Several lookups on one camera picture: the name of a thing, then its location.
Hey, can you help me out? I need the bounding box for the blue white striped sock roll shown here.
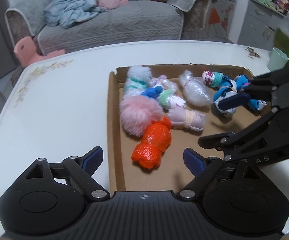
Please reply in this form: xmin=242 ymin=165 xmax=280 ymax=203
xmin=213 ymin=76 xmax=237 ymax=118

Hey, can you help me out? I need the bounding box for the clear bubble wrap bundle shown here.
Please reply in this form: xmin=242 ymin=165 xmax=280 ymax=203
xmin=178 ymin=70 xmax=212 ymax=107

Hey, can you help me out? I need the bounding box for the mauve sock cream band roll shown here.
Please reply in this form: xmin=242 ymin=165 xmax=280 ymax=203
xmin=167 ymin=107 xmax=206 ymax=132

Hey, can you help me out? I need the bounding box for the green plastic cup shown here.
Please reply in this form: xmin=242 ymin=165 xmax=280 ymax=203
xmin=267 ymin=47 xmax=289 ymax=72

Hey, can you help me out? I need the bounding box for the decorated refrigerator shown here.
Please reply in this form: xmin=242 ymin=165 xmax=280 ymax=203
xmin=200 ymin=0 xmax=240 ymax=42

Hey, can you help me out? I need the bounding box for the blue knit sock bundle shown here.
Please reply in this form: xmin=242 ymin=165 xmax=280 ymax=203
xmin=233 ymin=75 xmax=267 ymax=111

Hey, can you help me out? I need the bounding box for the sunflower seed shell pile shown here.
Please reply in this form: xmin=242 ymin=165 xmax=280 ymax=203
xmin=245 ymin=46 xmax=261 ymax=59

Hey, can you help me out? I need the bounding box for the light blue blanket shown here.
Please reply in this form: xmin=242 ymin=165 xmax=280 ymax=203
xmin=44 ymin=0 xmax=129 ymax=29

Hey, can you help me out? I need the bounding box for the orange plastic bag bundle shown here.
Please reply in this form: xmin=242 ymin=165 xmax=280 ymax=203
xmin=131 ymin=116 xmax=172 ymax=170

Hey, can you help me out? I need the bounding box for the pink small chair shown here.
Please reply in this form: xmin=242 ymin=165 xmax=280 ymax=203
xmin=14 ymin=36 xmax=65 ymax=68

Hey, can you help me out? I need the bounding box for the white fluffy teal sock roll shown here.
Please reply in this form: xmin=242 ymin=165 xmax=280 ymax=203
xmin=123 ymin=66 xmax=152 ymax=99

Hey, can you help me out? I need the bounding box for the brown cardboard box tray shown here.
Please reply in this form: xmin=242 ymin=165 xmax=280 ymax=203
xmin=107 ymin=67 xmax=270 ymax=192

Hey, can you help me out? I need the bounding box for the pale pink sock roll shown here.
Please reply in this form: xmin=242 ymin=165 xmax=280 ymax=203
xmin=150 ymin=75 xmax=178 ymax=93

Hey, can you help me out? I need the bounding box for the white pink teal sock roll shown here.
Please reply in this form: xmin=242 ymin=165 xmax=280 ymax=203
xmin=158 ymin=89 xmax=186 ymax=110

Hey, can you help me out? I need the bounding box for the magenta white teal sock roll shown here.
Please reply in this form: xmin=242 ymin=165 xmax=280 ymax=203
xmin=202 ymin=70 xmax=225 ymax=88

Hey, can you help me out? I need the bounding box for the pink fluffy pompom hat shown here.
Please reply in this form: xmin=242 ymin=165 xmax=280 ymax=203
xmin=119 ymin=86 xmax=164 ymax=137

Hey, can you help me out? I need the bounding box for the grey cabinet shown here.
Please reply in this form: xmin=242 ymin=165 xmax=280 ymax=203
xmin=237 ymin=0 xmax=289 ymax=50

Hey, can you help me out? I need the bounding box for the grey sofa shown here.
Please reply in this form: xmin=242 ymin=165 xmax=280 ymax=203
xmin=5 ymin=0 xmax=211 ymax=55

